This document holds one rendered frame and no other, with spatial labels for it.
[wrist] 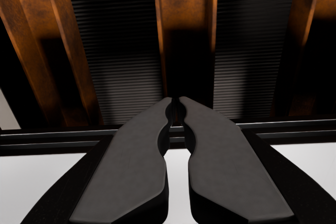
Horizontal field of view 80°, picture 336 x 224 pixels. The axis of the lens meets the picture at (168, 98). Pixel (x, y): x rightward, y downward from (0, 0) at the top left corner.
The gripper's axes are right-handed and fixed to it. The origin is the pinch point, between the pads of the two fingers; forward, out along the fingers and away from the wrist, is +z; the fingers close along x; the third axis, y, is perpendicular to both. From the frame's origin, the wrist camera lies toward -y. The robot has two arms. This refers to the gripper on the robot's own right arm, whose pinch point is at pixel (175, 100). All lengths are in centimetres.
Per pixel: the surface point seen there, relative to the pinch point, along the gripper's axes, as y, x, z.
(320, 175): 13.9, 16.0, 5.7
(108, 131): 7.9, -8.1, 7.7
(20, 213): 19.4, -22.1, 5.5
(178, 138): 8.5, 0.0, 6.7
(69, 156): 9.5, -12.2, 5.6
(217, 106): 21.9, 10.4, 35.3
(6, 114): 53, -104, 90
